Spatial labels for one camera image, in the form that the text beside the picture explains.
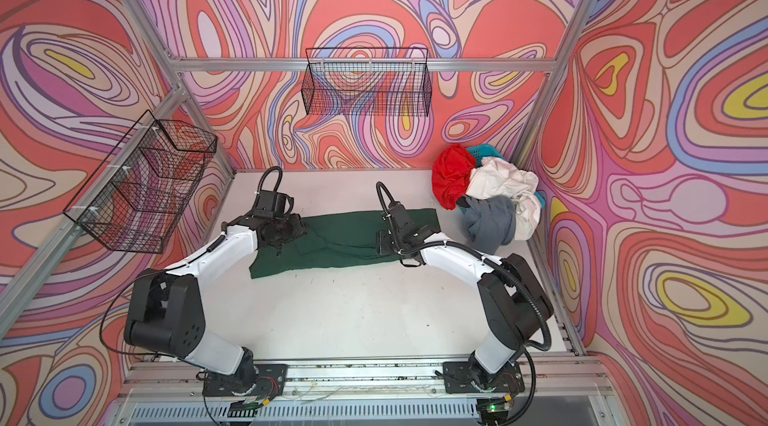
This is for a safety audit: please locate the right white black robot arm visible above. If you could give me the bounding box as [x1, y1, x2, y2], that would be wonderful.
[381, 200, 553, 392]

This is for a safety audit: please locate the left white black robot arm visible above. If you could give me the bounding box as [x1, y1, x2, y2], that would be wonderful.
[124, 191, 305, 395]

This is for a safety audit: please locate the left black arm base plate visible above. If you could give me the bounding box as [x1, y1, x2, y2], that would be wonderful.
[202, 363, 288, 400]

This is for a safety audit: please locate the grey t shirt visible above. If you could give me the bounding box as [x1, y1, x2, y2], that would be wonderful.
[457, 196, 517, 254]

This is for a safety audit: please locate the green t shirt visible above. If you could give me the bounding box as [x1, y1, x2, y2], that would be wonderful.
[249, 207, 442, 281]

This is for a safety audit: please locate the black wire basket left wall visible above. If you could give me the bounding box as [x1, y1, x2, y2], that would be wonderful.
[63, 111, 218, 254]

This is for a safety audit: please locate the aluminium frame back beam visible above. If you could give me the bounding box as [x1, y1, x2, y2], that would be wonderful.
[170, 58, 556, 73]

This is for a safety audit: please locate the red t shirt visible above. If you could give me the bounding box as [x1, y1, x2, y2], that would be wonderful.
[431, 145, 476, 210]

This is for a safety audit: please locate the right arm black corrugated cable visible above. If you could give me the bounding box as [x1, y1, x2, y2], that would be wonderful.
[375, 181, 553, 426]

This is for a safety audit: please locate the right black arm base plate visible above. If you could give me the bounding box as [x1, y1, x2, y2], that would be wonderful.
[434, 361, 526, 396]

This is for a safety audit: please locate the black wire basket back wall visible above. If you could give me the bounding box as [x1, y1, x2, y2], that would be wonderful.
[301, 46, 433, 118]

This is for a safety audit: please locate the black wire basket wall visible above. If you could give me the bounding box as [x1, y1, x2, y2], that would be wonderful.
[301, 46, 433, 118]
[63, 111, 218, 254]

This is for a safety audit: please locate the white t shirt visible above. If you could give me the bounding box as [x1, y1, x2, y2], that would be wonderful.
[466, 157, 543, 241]

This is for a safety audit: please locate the aluminium front rail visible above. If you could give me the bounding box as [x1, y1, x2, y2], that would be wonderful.
[102, 354, 629, 425]

